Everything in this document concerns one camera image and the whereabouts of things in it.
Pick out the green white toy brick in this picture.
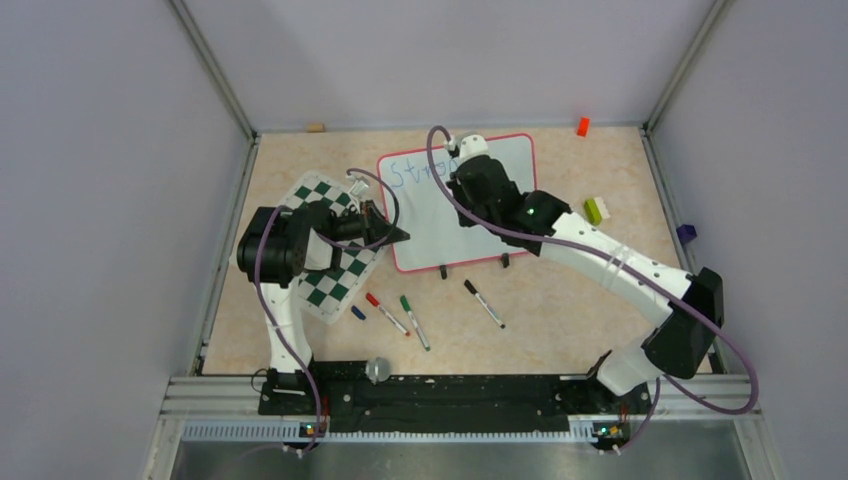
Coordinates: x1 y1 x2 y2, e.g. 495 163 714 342
584 197 611 226

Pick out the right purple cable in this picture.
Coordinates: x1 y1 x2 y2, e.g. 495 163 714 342
425 125 761 455

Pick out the purple cable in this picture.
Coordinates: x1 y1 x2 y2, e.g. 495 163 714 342
253 166 401 455
425 125 761 455

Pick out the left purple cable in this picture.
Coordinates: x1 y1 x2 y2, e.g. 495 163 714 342
253 166 401 455

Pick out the orange toy block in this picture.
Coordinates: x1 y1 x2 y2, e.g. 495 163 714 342
576 117 591 138

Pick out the black whiteboard stand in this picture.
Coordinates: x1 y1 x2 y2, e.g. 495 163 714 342
437 253 511 280

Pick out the green white chess mat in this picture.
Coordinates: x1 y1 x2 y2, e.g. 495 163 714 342
280 171 386 325

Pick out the purple toy block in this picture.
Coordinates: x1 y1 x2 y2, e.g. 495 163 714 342
676 224 698 246

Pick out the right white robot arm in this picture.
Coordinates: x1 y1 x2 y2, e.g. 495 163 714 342
444 133 724 412

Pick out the red marker pen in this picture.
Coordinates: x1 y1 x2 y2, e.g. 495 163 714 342
366 293 410 336

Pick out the pink framed whiteboard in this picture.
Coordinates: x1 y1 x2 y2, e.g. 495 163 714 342
377 145 524 273

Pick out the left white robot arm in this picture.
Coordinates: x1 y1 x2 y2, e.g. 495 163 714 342
235 200 411 374

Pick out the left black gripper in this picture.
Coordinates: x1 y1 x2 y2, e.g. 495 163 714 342
327 199 408 248

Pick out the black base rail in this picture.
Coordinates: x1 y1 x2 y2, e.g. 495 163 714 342
258 361 649 434

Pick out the green marker pen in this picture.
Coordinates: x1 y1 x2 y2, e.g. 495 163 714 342
400 295 431 352

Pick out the black marker pen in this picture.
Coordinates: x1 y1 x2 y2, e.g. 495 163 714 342
463 279 506 329

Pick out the blue marker cap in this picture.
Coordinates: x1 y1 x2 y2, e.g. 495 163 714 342
351 306 367 321

